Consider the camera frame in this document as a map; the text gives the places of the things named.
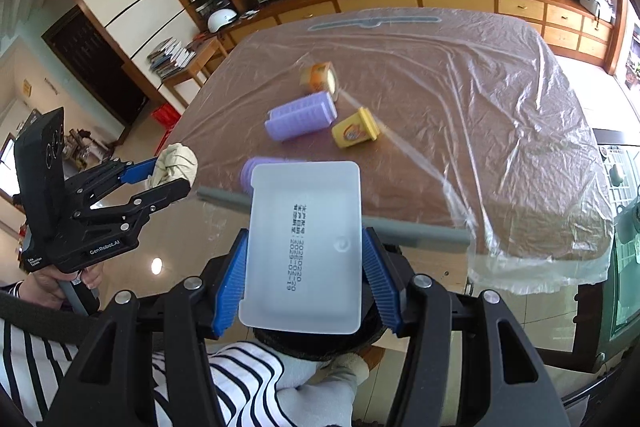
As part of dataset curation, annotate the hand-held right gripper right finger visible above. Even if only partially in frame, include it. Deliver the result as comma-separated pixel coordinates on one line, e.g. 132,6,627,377
361,227,571,427

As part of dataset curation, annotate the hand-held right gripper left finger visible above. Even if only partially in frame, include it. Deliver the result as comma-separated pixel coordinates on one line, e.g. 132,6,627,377
42,227,251,427

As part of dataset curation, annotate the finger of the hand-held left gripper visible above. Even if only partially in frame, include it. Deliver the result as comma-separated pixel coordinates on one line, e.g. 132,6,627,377
75,179,192,233
70,158,160,208

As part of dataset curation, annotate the white cloth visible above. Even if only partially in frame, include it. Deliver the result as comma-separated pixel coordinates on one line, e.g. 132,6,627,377
149,143,199,190

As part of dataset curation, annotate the white plastic tray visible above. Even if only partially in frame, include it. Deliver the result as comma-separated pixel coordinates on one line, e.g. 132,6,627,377
238,160,362,335

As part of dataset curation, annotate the person's left hand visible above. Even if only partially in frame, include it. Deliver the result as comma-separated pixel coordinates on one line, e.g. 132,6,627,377
25,264,103,303

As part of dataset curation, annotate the striped shirt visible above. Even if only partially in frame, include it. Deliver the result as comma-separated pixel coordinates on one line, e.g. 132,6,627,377
0,282,301,427

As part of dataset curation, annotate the dark round object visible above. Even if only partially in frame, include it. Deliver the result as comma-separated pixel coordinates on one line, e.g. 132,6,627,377
252,302,388,360

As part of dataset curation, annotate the stack of books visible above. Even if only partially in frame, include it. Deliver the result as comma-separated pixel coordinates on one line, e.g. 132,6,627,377
146,38,197,80

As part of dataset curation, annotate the pale grey cloth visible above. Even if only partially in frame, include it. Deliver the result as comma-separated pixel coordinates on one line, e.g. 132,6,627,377
272,352,371,427

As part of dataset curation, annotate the dark wooden door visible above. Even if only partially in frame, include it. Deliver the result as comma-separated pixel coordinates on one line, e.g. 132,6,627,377
42,4,161,128

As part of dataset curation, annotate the small wooden side table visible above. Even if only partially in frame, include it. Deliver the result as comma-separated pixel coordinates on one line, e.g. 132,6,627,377
165,37,228,108

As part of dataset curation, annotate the yellow plastic cup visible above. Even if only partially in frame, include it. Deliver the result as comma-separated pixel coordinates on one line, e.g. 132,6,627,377
331,107,379,149

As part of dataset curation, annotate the white helmet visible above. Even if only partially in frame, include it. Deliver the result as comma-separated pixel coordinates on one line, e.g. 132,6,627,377
206,7,240,32

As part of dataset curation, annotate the orange plastic cup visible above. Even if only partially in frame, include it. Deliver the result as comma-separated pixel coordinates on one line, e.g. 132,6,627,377
300,62,340,102

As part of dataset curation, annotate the clear plastic sheet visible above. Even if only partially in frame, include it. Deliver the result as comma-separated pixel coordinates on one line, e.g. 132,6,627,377
185,7,616,295

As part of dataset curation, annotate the green glass table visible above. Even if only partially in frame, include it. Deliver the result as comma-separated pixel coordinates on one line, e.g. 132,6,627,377
595,142,640,358

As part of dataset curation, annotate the grey box device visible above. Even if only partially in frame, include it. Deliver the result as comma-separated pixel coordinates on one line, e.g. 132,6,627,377
575,0,616,24

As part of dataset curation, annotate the black strap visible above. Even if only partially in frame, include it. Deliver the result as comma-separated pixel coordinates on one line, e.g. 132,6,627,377
0,291,107,344

